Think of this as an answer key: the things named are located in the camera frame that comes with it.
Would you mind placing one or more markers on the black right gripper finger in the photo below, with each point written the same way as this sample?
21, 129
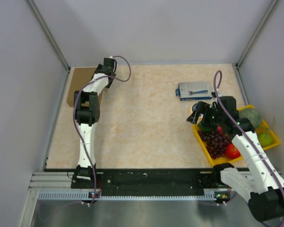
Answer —
200, 108
207, 120

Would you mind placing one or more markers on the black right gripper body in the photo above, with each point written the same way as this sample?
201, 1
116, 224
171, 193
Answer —
217, 117

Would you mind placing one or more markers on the brown cardboard box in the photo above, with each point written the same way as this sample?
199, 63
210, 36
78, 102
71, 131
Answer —
78, 78

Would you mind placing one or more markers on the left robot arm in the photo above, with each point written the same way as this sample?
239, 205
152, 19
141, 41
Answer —
86, 114

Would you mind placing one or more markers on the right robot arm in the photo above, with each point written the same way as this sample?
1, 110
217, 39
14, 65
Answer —
265, 193

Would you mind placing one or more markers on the green avocado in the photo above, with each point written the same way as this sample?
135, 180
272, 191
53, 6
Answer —
204, 129

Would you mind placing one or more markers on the razor blister pack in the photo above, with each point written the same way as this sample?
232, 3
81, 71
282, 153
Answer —
194, 91

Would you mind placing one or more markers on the dark red grape bunch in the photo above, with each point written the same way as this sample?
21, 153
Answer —
216, 143

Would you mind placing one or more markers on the green melon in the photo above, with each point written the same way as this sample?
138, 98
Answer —
253, 115

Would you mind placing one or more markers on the red apple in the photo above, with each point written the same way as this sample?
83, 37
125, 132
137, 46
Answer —
232, 152

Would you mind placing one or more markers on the yellow plastic tray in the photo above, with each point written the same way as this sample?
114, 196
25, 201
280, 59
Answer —
243, 123

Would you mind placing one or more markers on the light green fruit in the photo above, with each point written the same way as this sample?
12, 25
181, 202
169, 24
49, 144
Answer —
265, 139

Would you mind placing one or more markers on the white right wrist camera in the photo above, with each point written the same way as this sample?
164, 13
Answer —
215, 95

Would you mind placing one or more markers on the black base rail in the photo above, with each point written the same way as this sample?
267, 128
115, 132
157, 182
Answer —
148, 182

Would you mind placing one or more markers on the aluminium frame post right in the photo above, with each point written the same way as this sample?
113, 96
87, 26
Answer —
259, 29

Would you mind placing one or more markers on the aluminium frame post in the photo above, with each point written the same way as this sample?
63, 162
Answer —
48, 34
259, 29

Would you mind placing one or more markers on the aluminium frame post left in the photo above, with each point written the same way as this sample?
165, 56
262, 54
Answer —
48, 34

